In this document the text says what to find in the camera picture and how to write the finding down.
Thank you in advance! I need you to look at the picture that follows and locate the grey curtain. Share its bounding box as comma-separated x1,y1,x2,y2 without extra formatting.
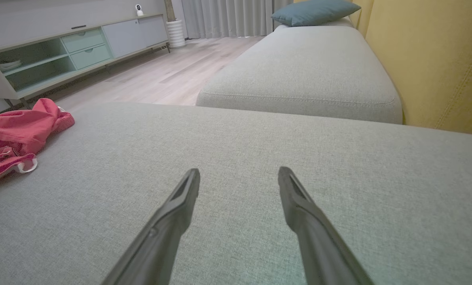
182,0,294,39

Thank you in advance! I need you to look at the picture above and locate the blue throw pillow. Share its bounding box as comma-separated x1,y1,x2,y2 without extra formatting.
271,0,362,27

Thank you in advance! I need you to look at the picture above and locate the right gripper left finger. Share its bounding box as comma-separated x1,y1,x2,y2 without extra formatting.
101,168,201,285

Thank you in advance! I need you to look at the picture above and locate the red basketball shorts white trim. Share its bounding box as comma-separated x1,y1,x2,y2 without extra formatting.
0,98,76,189

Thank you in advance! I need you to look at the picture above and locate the white and green TV cabinet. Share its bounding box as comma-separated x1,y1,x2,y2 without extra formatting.
0,14,171,108

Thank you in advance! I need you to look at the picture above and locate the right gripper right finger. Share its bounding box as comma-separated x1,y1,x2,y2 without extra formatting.
277,166,375,285

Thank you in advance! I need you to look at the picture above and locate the white ribbed plant pot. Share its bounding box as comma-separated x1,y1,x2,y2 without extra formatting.
166,20,186,49

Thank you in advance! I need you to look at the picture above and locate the yellow sofa backrest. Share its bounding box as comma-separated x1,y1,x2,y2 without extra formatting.
349,0,472,136

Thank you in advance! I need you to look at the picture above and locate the large grey sofa seat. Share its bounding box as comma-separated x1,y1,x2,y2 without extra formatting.
0,102,472,285

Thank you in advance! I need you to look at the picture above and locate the white plate in cabinet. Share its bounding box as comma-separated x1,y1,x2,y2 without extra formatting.
0,59,23,72

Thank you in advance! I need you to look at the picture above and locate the small grey sofa seat cushion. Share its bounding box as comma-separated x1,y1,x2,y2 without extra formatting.
196,18,403,124

